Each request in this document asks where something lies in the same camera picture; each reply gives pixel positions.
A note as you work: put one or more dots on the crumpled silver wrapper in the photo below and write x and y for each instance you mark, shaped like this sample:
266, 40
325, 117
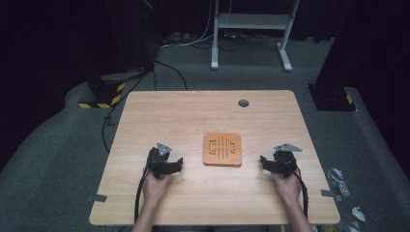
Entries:
338, 183

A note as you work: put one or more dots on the grey tape strip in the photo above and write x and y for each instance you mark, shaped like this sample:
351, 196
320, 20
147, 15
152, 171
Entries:
98, 198
328, 193

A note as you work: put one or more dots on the black yellow striped stand base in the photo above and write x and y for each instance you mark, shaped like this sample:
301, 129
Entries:
106, 96

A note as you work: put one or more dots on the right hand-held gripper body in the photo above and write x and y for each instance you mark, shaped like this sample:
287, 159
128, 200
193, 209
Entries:
285, 159

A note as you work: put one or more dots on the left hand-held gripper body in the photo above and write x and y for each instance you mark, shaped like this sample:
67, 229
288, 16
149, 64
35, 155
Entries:
158, 159

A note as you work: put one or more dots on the white metal stand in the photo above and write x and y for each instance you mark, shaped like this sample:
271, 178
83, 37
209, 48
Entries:
251, 21

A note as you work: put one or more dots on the small crumpled white wrapper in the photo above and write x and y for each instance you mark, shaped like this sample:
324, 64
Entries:
358, 214

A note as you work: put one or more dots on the person's left hand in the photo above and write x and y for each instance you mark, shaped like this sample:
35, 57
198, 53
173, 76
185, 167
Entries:
155, 188

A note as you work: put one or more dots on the grey table grommet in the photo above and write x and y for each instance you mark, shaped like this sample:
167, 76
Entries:
243, 103

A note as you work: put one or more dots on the person's right hand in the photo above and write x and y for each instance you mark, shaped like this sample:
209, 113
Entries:
287, 188

